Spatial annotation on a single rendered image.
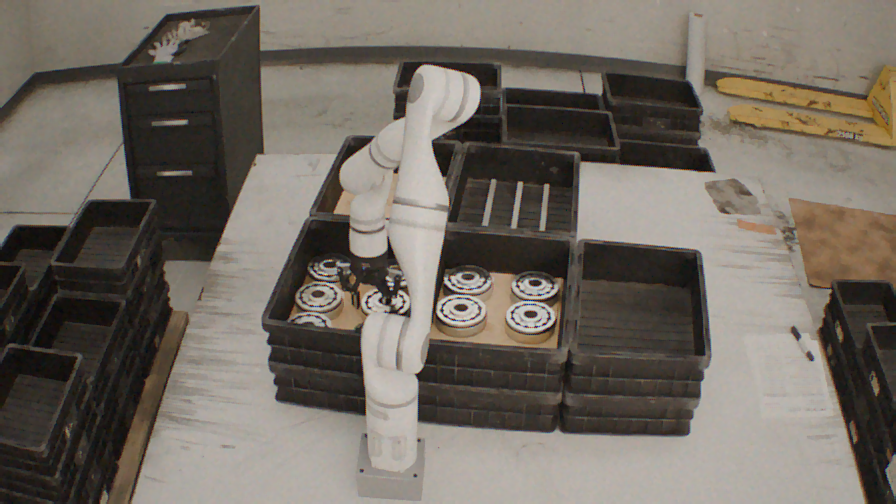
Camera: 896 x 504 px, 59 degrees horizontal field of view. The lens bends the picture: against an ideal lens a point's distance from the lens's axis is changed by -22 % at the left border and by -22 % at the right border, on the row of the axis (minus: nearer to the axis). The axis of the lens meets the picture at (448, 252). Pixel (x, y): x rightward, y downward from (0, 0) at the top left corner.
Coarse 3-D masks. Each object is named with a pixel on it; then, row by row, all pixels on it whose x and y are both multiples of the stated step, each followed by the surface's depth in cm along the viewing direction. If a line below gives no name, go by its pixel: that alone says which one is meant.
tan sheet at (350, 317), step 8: (360, 288) 217; (368, 288) 217; (344, 296) 215; (360, 296) 215; (408, 296) 215; (360, 304) 212; (296, 312) 210; (344, 312) 210; (352, 312) 210; (360, 312) 210; (336, 320) 208; (344, 320) 208; (352, 320) 208; (360, 320) 208; (344, 328) 205; (352, 328) 206
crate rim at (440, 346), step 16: (544, 240) 216; (560, 240) 216; (432, 352) 187; (448, 352) 187; (464, 352) 186; (480, 352) 186; (496, 352) 185; (512, 352) 185; (528, 352) 184; (544, 352) 184; (560, 352) 184
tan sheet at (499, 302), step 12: (492, 276) 221; (504, 276) 221; (492, 288) 218; (504, 288) 218; (492, 300) 214; (504, 300) 214; (492, 312) 211; (504, 312) 211; (432, 324) 207; (492, 324) 207; (504, 324) 207; (432, 336) 204; (444, 336) 204; (480, 336) 204; (492, 336) 204; (504, 336) 204; (552, 336) 204
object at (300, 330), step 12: (312, 216) 222; (300, 240) 214; (288, 264) 209; (276, 288) 200; (264, 312) 193; (408, 312) 194; (264, 324) 190; (276, 324) 190; (288, 324) 190; (300, 324) 190; (300, 336) 190; (312, 336) 190; (324, 336) 189; (336, 336) 189; (348, 336) 188; (360, 336) 188
